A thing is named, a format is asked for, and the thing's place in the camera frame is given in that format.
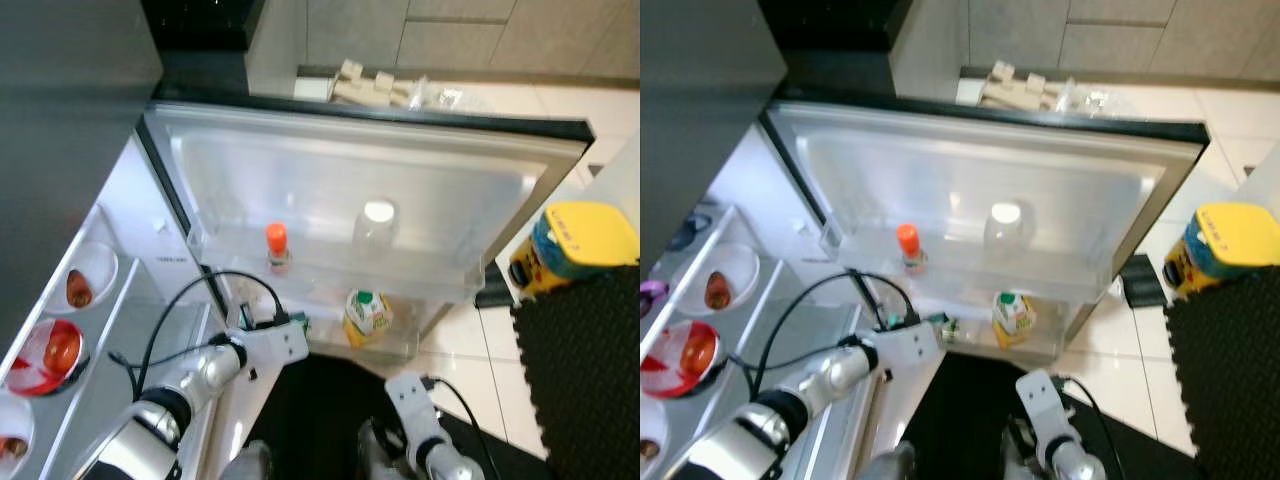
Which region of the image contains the silver fridge door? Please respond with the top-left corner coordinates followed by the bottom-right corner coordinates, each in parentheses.
top-left (138, 95), bottom-right (598, 363)
top-left (760, 95), bottom-right (1211, 363)

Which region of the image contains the yellow lidded blue container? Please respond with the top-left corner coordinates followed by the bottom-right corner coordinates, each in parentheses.
top-left (1162, 202), bottom-right (1280, 299)
top-left (507, 200), bottom-right (641, 299)

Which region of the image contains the grey blue cup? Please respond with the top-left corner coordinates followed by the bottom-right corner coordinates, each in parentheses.
top-left (680, 210), bottom-right (713, 251)

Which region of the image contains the small white bowl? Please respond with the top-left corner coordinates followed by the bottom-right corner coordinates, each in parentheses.
top-left (700, 243), bottom-right (761, 316)
top-left (55, 240), bottom-right (120, 317)

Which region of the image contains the red tomato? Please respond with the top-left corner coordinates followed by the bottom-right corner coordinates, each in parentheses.
top-left (42, 328), bottom-right (83, 373)
top-left (680, 330), bottom-right (719, 376)

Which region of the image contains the red white bowl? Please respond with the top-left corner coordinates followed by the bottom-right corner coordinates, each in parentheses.
top-left (640, 320), bottom-right (723, 399)
top-left (5, 318), bottom-right (91, 397)

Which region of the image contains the small black block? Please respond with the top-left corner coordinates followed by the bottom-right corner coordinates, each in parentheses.
top-left (473, 262), bottom-right (516, 309)
top-left (1120, 255), bottom-right (1166, 309)

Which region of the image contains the clear jar white lid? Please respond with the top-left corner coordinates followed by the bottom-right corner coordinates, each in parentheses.
top-left (350, 198), bottom-right (401, 266)
top-left (983, 200), bottom-right (1031, 263)

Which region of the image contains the bottle with orange cap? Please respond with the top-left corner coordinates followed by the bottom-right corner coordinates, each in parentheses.
top-left (264, 222), bottom-right (294, 275)
top-left (895, 223), bottom-right (926, 276)

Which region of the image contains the yellow juice carton green cap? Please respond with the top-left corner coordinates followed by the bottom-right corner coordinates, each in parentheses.
top-left (342, 289), bottom-right (394, 350)
top-left (990, 290), bottom-right (1038, 351)

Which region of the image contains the grey kitchen cabinet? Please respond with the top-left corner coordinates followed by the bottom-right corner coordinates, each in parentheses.
top-left (890, 0), bottom-right (1280, 96)
top-left (245, 0), bottom-right (641, 96)

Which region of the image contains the black cooktop counter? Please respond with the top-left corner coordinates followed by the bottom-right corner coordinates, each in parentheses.
top-left (757, 0), bottom-right (913, 99)
top-left (140, 0), bottom-right (266, 98)

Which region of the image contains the moulded cardboard tray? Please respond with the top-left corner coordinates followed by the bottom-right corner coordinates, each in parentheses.
top-left (330, 58), bottom-right (416, 109)
top-left (980, 60), bottom-right (1066, 111)

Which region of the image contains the grey robot left leg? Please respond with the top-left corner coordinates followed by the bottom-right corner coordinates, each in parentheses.
top-left (862, 440), bottom-right (916, 480)
top-left (222, 440), bottom-right (273, 480)

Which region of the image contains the grey robot leg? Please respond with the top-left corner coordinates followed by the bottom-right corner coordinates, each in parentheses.
top-left (862, 440), bottom-right (916, 480)
top-left (358, 420), bottom-right (406, 480)
top-left (1000, 420), bottom-right (1043, 480)
top-left (222, 440), bottom-right (273, 480)

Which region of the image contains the grey robot right leg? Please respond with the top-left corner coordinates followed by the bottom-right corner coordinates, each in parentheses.
top-left (358, 420), bottom-right (406, 480)
top-left (1000, 420), bottom-right (1043, 480)

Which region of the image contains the black floor mat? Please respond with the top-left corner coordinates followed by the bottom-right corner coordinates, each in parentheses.
top-left (245, 350), bottom-right (521, 480)
top-left (895, 350), bottom-right (1176, 480)

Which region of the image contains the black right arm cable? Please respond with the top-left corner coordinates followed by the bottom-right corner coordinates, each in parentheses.
top-left (425, 375), bottom-right (516, 471)
top-left (1060, 375), bottom-right (1141, 471)

